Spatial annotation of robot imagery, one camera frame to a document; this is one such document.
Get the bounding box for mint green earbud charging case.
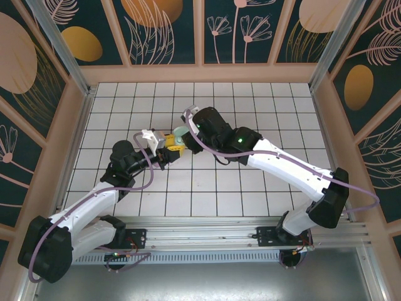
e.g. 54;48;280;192
173;125;190;147

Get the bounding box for thin black cable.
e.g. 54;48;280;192
214;153;233;166

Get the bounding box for slotted grey cable duct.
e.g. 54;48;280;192
71;250;284;266

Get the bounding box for grey metal sheet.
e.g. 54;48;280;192
31;246;386;301

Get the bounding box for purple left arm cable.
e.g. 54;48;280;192
27;133;155;283

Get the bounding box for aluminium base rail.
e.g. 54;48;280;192
56;215;373;251

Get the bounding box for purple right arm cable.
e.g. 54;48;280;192
185;110;380;217

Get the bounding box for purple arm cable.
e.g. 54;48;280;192
185;110;380;217
27;133;155;283

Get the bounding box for aluminium frame post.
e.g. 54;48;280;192
24;0;96;97
308;0;378;93

